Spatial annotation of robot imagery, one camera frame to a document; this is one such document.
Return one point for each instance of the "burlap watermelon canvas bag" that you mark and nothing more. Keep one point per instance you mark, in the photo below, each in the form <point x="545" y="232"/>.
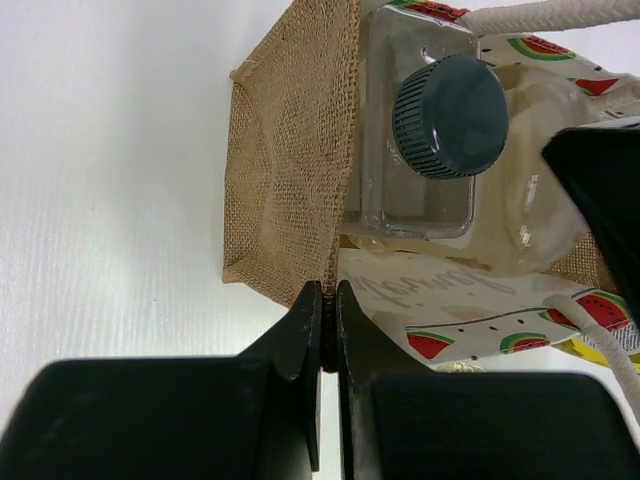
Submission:
<point x="290" y="157"/>

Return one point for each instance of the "amber bottle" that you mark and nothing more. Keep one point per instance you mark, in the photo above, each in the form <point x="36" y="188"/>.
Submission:
<point x="524" y="220"/>

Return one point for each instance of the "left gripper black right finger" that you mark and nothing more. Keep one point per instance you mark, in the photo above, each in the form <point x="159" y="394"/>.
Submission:
<point x="401" y="420"/>

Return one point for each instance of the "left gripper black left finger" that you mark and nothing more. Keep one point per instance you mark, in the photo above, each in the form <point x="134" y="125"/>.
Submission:
<point x="249" y="416"/>

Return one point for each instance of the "clear bottle, dark cap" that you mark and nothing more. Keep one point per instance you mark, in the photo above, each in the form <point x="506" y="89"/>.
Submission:
<point x="431" y="117"/>

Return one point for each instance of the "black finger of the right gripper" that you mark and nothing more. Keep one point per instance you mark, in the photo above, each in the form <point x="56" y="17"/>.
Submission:
<point x="598" y="167"/>

